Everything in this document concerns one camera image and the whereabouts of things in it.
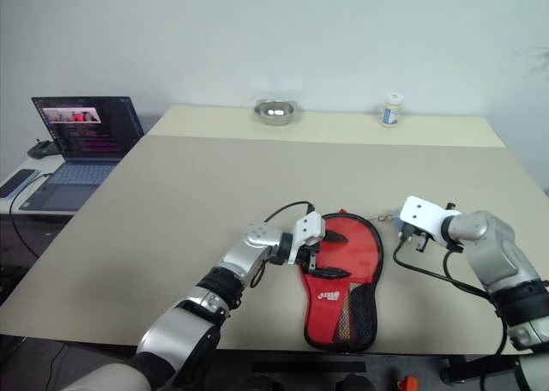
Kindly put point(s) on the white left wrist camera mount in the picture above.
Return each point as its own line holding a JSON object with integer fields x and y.
{"x": 309, "y": 228}

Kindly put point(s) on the black red paddle case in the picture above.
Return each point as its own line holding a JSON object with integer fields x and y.
{"x": 321, "y": 318}

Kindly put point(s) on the dark rounded shape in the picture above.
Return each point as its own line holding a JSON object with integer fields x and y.
{"x": 355, "y": 383}

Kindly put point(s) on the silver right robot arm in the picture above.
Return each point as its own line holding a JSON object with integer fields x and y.
{"x": 493, "y": 241}

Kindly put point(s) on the small red object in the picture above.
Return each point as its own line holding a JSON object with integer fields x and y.
{"x": 407, "y": 384}

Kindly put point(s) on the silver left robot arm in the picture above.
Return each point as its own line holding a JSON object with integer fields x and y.
{"x": 253, "y": 234}

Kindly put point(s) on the black handheld controller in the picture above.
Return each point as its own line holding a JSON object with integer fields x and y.
{"x": 43, "y": 151}

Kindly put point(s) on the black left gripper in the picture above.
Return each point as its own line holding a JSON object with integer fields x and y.
{"x": 305, "y": 258}

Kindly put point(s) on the white side table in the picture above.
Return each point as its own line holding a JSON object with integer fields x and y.
{"x": 15, "y": 164}

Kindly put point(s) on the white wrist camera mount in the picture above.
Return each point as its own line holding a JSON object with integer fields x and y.
{"x": 309, "y": 228}
{"x": 422, "y": 215}

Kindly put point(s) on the stainless steel bowl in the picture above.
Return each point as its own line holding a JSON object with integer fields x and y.
{"x": 274, "y": 114}

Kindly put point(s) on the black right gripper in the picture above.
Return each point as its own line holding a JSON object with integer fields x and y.
{"x": 422, "y": 242}

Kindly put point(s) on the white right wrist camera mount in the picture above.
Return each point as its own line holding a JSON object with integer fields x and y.
{"x": 422, "y": 215}

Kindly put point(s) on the white jar with blue label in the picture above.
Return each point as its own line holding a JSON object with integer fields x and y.
{"x": 392, "y": 114}

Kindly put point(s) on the open grey laptop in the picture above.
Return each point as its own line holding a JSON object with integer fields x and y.
{"x": 86, "y": 125}

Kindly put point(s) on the black phone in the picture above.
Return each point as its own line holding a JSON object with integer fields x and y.
{"x": 17, "y": 181}

